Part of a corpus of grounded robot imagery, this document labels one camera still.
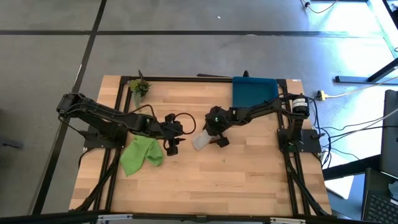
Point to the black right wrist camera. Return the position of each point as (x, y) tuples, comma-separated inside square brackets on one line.
[(224, 142)]

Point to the black slanted desk bar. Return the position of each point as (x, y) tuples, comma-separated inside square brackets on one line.
[(351, 166)]

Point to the yellow power plug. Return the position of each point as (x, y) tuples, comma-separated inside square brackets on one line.
[(321, 95)]

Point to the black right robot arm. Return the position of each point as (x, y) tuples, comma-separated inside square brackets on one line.
[(264, 107)]

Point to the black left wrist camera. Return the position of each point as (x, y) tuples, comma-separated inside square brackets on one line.
[(170, 118)]

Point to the black desk leg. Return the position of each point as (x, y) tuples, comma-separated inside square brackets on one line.
[(367, 79)]

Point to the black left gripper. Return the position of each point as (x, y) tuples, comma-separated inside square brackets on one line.
[(172, 129)]

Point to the black aluminium table frame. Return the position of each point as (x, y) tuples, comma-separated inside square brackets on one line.
[(186, 79)]

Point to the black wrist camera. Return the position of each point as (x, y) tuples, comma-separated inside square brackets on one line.
[(170, 118), (224, 142)]

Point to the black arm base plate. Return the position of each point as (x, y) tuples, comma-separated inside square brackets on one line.
[(90, 143), (311, 140)]

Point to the white board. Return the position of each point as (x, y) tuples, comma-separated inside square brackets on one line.
[(339, 186)]

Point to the blue basket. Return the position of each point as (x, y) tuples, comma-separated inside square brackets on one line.
[(248, 90)]

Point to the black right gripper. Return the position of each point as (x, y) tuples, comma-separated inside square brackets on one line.
[(217, 121)]

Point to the green artificial potted plant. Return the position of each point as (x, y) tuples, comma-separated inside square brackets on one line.
[(140, 88)]

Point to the black overhead rig bar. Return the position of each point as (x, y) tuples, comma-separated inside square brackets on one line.
[(62, 217)]

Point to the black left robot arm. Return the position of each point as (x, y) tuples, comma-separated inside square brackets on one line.
[(102, 113)]

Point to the black laptop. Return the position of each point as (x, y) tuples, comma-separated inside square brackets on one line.
[(377, 202)]

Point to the green microfiber towel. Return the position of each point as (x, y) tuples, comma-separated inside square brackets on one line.
[(140, 154)]

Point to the grey waffle microfiber towel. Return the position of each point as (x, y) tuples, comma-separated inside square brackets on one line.
[(202, 140)]

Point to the black monitor panel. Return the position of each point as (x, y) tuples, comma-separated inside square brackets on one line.
[(390, 140)]

